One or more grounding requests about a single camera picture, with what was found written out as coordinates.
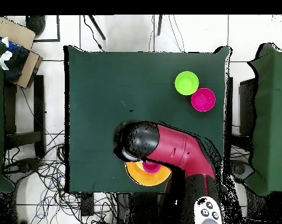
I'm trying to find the large orange bowl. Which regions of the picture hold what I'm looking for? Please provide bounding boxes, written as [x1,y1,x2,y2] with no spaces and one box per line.
[124,160,172,187]

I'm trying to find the black stool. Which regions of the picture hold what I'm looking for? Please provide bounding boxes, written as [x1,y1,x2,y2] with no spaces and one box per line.
[4,74,46,159]

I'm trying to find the black power adapter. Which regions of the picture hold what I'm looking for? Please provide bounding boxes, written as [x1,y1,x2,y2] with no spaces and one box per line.
[80,192,95,217]

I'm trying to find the small green bowl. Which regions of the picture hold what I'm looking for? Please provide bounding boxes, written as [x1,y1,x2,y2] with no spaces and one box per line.
[174,71,200,96]

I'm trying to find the black tripod leg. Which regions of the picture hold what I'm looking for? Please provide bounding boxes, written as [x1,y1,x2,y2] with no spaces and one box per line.
[156,15,163,36]
[88,15,106,41]

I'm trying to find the small pink bowl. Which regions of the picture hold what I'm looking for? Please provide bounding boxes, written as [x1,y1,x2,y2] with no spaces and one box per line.
[190,87,217,113]

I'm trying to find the dark green tablecloth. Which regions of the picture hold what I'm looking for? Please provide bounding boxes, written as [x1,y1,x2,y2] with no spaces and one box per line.
[63,45,232,195]

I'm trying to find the bundle of clothes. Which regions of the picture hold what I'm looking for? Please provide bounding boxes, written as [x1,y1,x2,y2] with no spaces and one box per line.
[0,34,30,81]

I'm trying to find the cardboard box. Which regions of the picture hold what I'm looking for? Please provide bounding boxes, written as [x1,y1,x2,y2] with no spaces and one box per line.
[0,16,44,90]

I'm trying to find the dark grey pedestal foot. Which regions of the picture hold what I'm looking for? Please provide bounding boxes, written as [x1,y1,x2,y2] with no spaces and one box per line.
[5,157,42,176]
[228,159,256,184]

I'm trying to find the purple cup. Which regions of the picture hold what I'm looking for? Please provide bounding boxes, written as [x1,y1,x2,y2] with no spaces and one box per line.
[142,160,162,174]

